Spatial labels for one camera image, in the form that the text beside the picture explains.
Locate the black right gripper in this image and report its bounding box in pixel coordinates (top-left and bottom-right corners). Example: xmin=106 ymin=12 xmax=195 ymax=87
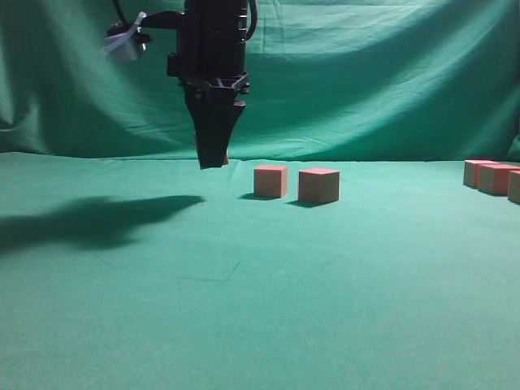
xmin=141 ymin=0 xmax=249 ymax=169

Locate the pink cube placed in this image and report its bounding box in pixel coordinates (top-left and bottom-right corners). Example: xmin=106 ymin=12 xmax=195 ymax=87
xmin=253 ymin=165 xmax=288 ymax=198
xmin=297 ymin=168 xmax=340 ymax=204

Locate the green cloth backdrop and cover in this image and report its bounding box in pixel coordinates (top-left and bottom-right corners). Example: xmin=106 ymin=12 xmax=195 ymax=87
xmin=1 ymin=1 xmax=519 ymax=389

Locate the pink cube far back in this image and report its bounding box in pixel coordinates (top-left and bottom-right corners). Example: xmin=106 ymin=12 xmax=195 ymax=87
xmin=463 ymin=159 xmax=497 ymax=189

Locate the pink cube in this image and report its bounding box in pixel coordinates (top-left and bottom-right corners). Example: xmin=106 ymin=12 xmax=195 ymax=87
xmin=477 ymin=164 xmax=519 ymax=196
xmin=463 ymin=159 xmax=497 ymax=189

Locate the pink cube middle right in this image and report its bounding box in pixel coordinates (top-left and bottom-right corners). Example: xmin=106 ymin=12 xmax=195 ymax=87
xmin=477 ymin=164 xmax=519 ymax=196

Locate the pink cube right edge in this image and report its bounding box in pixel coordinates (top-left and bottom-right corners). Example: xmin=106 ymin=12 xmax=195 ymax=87
xmin=507 ymin=170 xmax=520 ymax=205

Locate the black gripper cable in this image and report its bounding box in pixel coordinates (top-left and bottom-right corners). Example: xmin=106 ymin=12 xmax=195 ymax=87
xmin=245 ymin=0 xmax=260 ymax=43

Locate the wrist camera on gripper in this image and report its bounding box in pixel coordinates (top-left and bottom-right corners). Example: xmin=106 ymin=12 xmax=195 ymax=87
xmin=101 ymin=12 xmax=152 ymax=63

